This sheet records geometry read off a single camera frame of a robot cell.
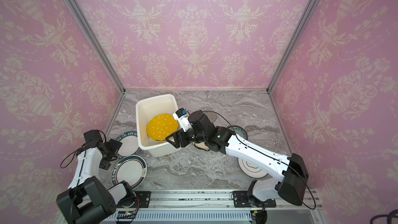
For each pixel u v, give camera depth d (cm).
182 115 61
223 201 76
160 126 98
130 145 97
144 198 75
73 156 57
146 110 94
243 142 48
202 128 53
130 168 83
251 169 83
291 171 40
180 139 58
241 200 73
